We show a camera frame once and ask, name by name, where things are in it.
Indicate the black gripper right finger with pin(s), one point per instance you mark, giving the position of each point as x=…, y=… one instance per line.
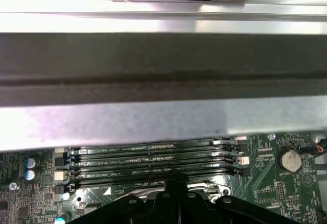
x=217, y=213

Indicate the CPU socket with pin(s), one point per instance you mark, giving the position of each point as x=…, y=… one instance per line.
x=207, y=189

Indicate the black grey PC case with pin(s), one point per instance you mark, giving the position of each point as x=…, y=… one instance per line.
x=153, y=55

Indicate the round coin battery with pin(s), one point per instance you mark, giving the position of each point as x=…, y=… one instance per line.
x=290, y=160

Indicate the silver board screw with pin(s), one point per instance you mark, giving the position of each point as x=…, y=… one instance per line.
x=14, y=185
x=271, y=136

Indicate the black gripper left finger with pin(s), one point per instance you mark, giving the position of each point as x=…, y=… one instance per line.
x=143, y=213

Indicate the green motherboard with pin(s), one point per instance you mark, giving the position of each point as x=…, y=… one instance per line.
x=255, y=173

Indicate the blue top capacitor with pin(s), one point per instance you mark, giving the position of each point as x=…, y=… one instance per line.
x=30, y=162
x=30, y=175
x=62, y=219

